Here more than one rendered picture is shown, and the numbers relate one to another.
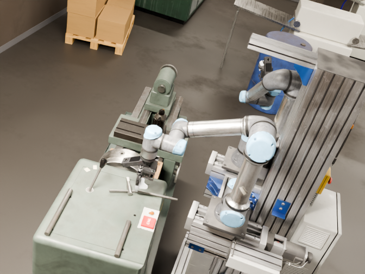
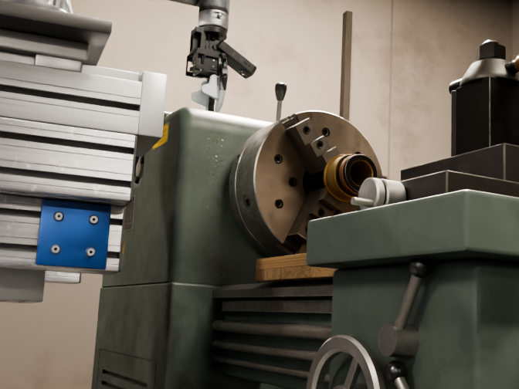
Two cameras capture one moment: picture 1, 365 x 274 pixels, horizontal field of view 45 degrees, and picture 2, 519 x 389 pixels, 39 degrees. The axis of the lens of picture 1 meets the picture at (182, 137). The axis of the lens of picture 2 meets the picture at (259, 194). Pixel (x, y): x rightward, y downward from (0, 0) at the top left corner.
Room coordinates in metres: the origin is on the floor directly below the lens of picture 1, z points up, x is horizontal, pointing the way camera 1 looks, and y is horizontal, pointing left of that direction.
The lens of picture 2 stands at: (3.17, -0.52, 0.79)
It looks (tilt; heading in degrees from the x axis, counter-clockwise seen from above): 10 degrees up; 153
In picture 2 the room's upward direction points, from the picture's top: 3 degrees clockwise
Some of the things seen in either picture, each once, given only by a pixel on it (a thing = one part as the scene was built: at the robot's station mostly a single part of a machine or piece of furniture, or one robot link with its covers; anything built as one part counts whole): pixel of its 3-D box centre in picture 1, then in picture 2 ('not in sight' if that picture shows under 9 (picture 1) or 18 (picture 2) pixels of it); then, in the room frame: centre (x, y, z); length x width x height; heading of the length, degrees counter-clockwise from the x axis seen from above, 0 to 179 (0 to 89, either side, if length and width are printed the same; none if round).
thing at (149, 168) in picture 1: (147, 165); (208, 54); (1.57, 0.12, 1.43); 0.09 x 0.08 x 0.12; 89
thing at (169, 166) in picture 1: (172, 163); (408, 381); (2.49, 0.02, 0.73); 0.27 x 0.12 x 0.27; 179
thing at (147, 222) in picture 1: (148, 222); not in sight; (1.39, 0.05, 1.26); 0.06 x 0.06 x 0.02; 89
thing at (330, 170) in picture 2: not in sight; (348, 177); (1.99, 0.26, 1.08); 0.09 x 0.09 x 0.09; 89
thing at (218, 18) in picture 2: (149, 151); (213, 23); (1.57, 0.13, 1.51); 0.08 x 0.08 x 0.05
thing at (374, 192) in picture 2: not in sight; (373, 196); (2.46, -0.01, 0.95); 0.07 x 0.04 x 0.04; 89
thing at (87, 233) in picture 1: (104, 231); (225, 215); (1.44, 0.25, 1.06); 0.59 x 0.48 x 0.39; 179
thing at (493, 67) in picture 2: (161, 115); (490, 76); (2.46, 0.18, 1.14); 0.08 x 0.08 x 0.03
